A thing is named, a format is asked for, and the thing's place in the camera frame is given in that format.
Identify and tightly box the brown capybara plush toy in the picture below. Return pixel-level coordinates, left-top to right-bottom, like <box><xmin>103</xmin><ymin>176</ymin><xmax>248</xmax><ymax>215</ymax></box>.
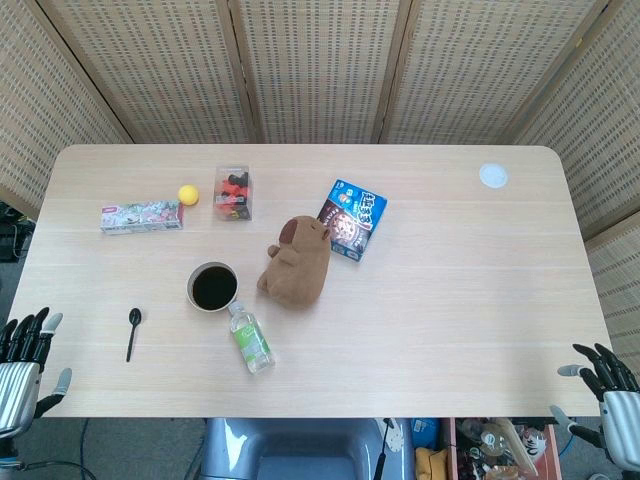
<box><xmin>256</xmin><ymin>214</ymin><xmax>332</xmax><ymax>307</ymax></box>

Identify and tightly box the grey robot torso base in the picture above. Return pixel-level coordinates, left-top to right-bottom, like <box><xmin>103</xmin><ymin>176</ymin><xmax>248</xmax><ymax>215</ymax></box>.
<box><xmin>202</xmin><ymin>417</ymin><xmax>416</xmax><ymax>480</ymax></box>

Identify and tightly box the clear green-label water bottle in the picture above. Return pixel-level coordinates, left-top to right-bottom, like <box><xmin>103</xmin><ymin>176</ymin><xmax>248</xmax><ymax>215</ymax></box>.
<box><xmin>227</xmin><ymin>300</ymin><xmax>277</xmax><ymax>375</ymax></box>

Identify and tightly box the yellow cloth bag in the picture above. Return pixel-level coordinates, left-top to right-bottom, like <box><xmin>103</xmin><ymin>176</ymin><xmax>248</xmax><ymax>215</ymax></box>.
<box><xmin>414</xmin><ymin>446</ymin><xmax>451</xmax><ymax>480</ymax></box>

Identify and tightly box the black equipment with cables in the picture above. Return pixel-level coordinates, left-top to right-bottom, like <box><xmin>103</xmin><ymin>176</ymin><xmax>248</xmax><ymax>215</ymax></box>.
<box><xmin>0</xmin><ymin>199</ymin><xmax>34</xmax><ymax>264</ymax></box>

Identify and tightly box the woven bamboo screen panel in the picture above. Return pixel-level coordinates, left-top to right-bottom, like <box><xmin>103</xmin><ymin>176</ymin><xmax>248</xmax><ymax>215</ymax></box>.
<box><xmin>377</xmin><ymin>0</ymin><xmax>621</xmax><ymax>146</ymax></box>
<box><xmin>37</xmin><ymin>0</ymin><xmax>259</xmax><ymax>146</ymax></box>
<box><xmin>227</xmin><ymin>0</ymin><xmax>414</xmax><ymax>146</ymax></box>
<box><xmin>582</xmin><ymin>209</ymin><xmax>640</xmax><ymax>361</ymax></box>
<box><xmin>0</xmin><ymin>0</ymin><xmax>134</xmax><ymax>221</ymax></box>
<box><xmin>509</xmin><ymin>0</ymin><xmax>640</xmax><ymax>241</ymax></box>

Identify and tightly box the floral toothpaste box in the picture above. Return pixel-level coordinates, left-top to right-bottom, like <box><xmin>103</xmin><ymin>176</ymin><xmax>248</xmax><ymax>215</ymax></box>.
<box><xmin>99</xmin><ymin>199</ymin><xmax>185</xmax><ymax>235</ymax></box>

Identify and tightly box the white bowl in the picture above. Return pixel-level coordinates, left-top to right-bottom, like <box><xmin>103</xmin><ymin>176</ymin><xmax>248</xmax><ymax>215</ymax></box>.
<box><xmin>186</xmin><ymin>260</ymin><xmax>240</xmax><ymax>314</ymax></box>

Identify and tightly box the blue package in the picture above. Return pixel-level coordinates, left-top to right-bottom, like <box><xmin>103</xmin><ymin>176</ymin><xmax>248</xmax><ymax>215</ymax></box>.
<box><xmin>410</xmin><ymin>417</ymin><xmax>442</xmax><ymax>446</ymax></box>

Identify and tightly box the black plastic spoon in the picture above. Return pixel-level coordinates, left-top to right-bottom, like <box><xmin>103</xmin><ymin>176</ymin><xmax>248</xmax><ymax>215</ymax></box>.
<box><xmin>125</xmin><ymin>307</ymin><xmax>144</xmax><ymax>364</ymax></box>

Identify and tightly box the red crate of clutter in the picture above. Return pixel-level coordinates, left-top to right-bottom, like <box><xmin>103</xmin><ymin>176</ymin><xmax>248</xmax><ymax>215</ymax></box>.
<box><xmin>442</xmin><ymin>417</ymin><xmax>561</xmax><ymax>480</ymax></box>

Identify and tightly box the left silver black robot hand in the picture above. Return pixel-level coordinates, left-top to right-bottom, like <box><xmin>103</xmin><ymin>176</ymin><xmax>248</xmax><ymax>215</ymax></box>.
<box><xmin>0</xmin><ymin>307</ymin><xmax>74</xmax><ymax>441</ymax></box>

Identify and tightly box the white round table grommet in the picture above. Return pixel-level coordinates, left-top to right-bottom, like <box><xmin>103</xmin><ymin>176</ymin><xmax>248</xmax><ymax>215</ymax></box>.
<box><xmin>478</xmin><ymin>162</ymin><xmax>511</xmax><ymax>190</ymax></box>

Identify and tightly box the clear box of toy blocks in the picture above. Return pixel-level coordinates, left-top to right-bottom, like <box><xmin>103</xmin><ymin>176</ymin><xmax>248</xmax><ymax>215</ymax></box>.
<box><xmin>213</xmin><ymin>164</ymin><xmax>254</xmax><ymax>223</ymax></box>

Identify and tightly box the blue cookie box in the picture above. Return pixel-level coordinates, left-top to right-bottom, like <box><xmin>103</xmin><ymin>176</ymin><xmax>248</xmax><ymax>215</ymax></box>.
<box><xmin>316</xmin><ymin>178</ymin><xmax>389</xmax><ymax>265</ymax></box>

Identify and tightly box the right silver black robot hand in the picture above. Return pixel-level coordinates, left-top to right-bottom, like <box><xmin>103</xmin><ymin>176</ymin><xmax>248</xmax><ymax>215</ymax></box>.
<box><xmin>549</xmin><ymin>342</ymin><xmax>640</xmax><ymax>469</ymax></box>

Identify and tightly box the white perforated bracket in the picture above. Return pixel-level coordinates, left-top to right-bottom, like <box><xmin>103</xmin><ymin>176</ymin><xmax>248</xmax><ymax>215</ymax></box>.
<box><xmin>383</xmin><ymin>418</ymin><xmax>407</xmax><ymax>455</ymax></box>

